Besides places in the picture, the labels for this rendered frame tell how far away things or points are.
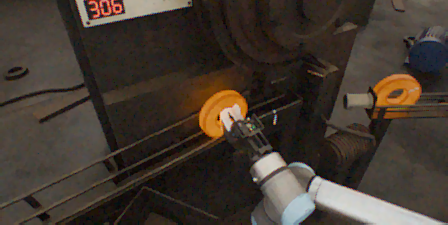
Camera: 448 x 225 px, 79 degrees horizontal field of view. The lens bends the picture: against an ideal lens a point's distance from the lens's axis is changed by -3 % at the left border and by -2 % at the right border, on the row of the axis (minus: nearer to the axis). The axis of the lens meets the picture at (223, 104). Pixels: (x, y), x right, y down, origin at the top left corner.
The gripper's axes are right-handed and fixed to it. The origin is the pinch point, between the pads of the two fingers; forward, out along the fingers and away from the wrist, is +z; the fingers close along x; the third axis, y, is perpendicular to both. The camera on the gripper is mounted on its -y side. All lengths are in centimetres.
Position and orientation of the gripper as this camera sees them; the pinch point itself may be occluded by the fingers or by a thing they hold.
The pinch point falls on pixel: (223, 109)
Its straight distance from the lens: 84.3
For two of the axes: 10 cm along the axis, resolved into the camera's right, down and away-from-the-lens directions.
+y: 1.3, -6.0, -7.9
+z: -5.0, -7.3, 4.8
